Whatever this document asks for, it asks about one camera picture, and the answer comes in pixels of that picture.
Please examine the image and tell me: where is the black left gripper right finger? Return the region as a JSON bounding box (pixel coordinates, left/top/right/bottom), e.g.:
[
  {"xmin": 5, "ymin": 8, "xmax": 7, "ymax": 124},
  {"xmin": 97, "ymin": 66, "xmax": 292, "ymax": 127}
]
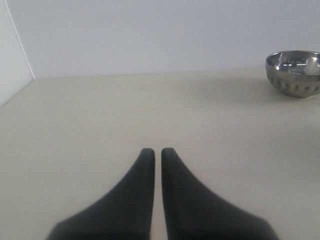
[{"xmin": 161, "ymin": 147, "xmax": 279, "ymax": 240}]

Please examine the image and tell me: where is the ribbed steel bowl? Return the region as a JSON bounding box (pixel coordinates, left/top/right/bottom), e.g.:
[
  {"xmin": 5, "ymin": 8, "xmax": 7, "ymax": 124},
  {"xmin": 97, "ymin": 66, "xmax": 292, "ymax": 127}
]
[{"xmin": 265, "ymin": 50, "xmax": 320, "ymax": 99}]

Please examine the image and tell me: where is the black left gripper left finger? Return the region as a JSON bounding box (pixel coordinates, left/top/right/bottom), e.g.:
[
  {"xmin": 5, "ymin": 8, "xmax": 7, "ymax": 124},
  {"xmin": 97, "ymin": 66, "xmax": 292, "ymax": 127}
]
[{"xmin": 47, "ymin": 148, "xmax": 155, "ymax": 240}]

